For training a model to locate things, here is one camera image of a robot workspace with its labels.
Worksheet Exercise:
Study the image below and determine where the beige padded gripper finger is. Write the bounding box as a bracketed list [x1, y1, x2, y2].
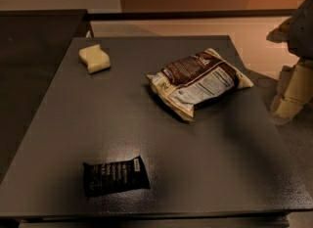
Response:
[270, 58, 313, 125]

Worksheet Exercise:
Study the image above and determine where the black rxbar chocolate wrapper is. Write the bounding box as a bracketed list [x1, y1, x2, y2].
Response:
[83, 156, 150, 198]

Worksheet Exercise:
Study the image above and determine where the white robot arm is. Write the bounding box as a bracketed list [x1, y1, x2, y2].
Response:
[266, 0, 313, 125]

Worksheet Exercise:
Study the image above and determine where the pale yellow sponge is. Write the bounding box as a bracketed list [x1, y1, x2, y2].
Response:
[78, 44, 111, 74]

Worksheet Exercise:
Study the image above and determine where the brown and white chip bag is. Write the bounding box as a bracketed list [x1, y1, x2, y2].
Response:
[147, 48, 253, 121]

